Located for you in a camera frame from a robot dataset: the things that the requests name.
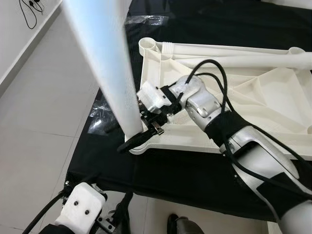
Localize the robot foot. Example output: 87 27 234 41
166 214 205 234
105 207 135 234

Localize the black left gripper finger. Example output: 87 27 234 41
113 193 135 222

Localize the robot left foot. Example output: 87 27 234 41
105 207 135 234

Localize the white plastic table top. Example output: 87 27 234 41
128 37 312 160

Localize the clear plastic bag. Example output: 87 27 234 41
126 15 169 26

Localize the black wall cable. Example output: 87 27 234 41
19 0 47 30

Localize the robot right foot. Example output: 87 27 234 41
166 214 205 234

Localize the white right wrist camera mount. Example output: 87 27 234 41
136 81 172 113

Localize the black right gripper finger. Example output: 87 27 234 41
118 134 147 153

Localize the clear plastic wrap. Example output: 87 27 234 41
89 95 128 136

